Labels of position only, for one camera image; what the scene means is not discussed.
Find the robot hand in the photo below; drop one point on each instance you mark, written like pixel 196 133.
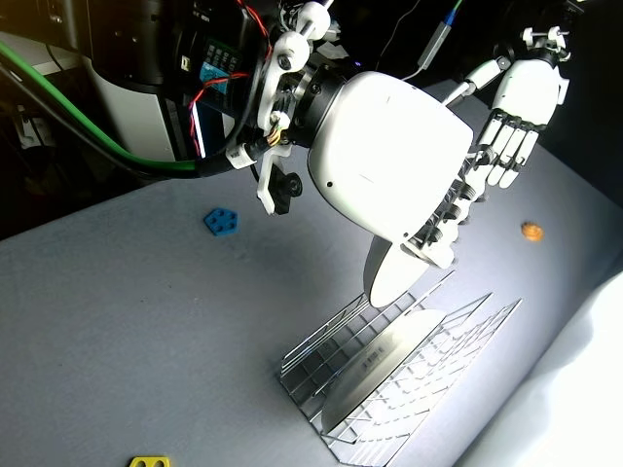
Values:
pixel 530 92
pixel 384 151

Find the white plate with dark scuff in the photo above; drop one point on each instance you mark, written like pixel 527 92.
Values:
pixel 389 277

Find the white round plate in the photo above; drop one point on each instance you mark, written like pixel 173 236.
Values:
pixel 389 360

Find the orange toy pastry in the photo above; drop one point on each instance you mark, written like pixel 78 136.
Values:
pixel 532 232

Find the blue pentagon block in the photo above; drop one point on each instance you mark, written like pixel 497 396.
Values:
pixel 221 223

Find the white metal cabinet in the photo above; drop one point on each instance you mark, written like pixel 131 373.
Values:
pixel 136 117

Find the yellow block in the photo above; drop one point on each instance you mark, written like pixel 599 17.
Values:
pixel 151 462

